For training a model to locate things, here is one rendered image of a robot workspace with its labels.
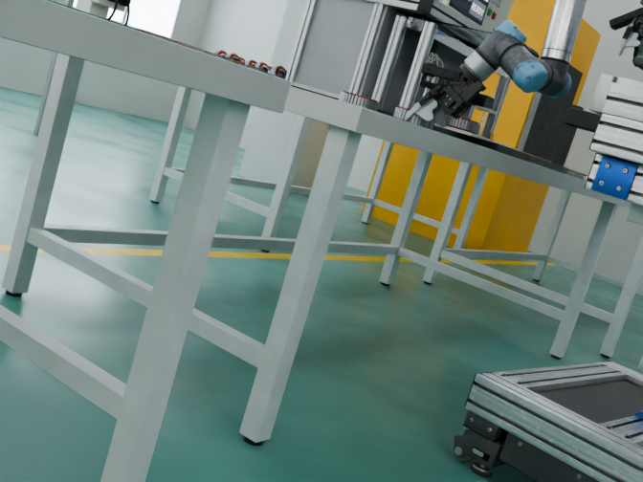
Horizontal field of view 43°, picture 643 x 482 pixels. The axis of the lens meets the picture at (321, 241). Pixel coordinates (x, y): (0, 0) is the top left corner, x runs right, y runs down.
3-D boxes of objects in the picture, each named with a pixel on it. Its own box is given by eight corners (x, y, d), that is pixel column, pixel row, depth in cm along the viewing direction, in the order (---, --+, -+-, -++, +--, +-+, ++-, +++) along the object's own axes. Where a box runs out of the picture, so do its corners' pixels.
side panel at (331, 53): (356, 110, 251) (388, 7, 246) (351, 108, 248) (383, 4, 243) (287, 90, 265) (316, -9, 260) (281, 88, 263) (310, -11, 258)
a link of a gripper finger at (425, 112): (417, 127, 208) (445, 108, 209) (403, 111, 210) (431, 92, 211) (416, 133, 211) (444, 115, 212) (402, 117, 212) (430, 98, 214)
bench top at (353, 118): (629, 208, 341) (632, 196, 340) (355, 132, 158) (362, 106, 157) (423, 144, 395) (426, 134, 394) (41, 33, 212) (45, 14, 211)
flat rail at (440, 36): (507, 77, 289) (510, 70, 289) (430, 35, 238) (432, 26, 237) (503, 77, 290) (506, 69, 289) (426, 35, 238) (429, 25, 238)
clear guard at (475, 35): (540, 76, 248) (546, 56, 247) (512, 58, 228) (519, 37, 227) (447, 54, 265) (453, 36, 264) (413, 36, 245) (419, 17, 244)
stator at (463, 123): (481, 137, 255) (485, 124, 254) (472, 133, 245) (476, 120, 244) (449, 126, 259) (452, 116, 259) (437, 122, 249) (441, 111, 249)
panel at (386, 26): (450, 134, 303) (476, 54, 298) (359, 103, 248) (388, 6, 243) (448, 133, 303) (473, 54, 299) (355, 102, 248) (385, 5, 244)
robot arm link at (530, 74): (563, 77, 202) (537, 51, 208) (539, 66, 194) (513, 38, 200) (541, 101, 206) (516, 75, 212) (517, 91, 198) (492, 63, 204)
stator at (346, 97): (337, 102, 223) (341, 89, 223) (338, 103, 234) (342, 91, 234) (376, 114, 223) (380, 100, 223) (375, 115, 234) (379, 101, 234)
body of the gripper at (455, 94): (446, 118, 210) (481, 83, 206) (426, 94, 212) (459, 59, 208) (455, 120, 217) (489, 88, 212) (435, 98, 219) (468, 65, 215)
